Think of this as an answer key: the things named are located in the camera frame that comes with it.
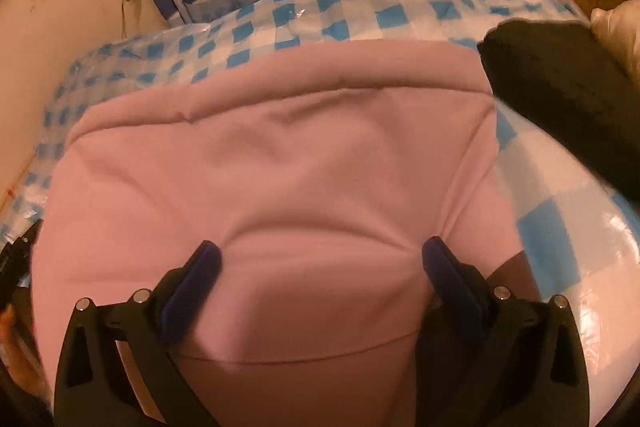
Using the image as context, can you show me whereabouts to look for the blue checkered plastic sheet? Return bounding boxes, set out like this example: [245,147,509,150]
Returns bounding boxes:
[10,0,640,408]

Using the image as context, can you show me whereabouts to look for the white quilted jacket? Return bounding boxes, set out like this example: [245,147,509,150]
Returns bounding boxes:
[590,0,640,72]

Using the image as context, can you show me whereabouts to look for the person's left hand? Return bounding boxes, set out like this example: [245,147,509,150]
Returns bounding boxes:
[0,307,48,403]

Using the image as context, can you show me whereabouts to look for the dark jacket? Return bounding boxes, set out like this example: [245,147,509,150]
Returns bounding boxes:
[477,19,640,194]

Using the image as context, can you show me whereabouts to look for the pink and brown jacket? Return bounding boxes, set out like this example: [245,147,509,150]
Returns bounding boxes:
[30,39,543,427]

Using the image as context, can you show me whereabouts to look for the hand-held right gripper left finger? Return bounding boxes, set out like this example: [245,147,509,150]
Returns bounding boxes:
[54,241,223,427]

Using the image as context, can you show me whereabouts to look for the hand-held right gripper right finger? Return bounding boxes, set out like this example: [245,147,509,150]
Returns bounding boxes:
[422,237,586,427]

